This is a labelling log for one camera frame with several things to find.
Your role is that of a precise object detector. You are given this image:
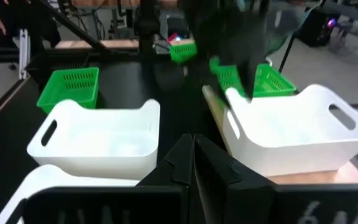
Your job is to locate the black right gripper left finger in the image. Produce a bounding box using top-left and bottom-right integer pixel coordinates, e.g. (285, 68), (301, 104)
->
(137, 133), (195, 224)

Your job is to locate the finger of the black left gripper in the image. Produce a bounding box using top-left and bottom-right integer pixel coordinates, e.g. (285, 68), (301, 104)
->
(217, 61), (255, 101)

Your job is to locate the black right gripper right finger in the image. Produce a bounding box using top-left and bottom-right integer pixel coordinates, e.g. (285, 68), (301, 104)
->
(193, 133), (277, 224)

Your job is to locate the green slotted plastic basket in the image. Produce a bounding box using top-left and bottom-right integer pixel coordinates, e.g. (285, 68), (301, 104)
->
(35, 66), (101, 115)
(209, 56), (298, 99)
(168, 41), (198, 64)

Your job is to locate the white plastic handled basket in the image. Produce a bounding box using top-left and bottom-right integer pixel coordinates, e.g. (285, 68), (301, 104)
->
(221, 83), (358, 178)
(25, 98), (162, 181)
(0, 164), (141, 224)

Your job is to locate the black slotted plastic basket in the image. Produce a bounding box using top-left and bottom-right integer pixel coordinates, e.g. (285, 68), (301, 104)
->
(24, 52), (91, 84)

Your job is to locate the black computer tower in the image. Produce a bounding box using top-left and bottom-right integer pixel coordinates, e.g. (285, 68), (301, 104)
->
(296, 7), (341, 48)

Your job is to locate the black table mat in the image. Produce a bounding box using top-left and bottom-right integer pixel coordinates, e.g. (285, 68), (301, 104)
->
(0, 59), (228, 224)

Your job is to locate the grey background desk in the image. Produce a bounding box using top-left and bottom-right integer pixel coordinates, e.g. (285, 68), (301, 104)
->
(318, 0), (358, 69)

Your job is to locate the white metal stand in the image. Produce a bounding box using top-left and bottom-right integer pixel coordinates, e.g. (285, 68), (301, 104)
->
(18, 28), (31, 80)

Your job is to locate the person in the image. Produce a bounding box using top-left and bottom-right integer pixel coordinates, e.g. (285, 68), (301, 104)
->
(0, 0), (62, 49)

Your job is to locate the black metal shelf bracket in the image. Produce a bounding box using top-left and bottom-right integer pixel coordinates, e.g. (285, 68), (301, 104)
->
(278, 29), (296, 73)

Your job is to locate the black metal rig frame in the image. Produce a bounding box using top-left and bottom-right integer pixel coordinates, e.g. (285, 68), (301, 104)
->
(0, 0), (173, 63)

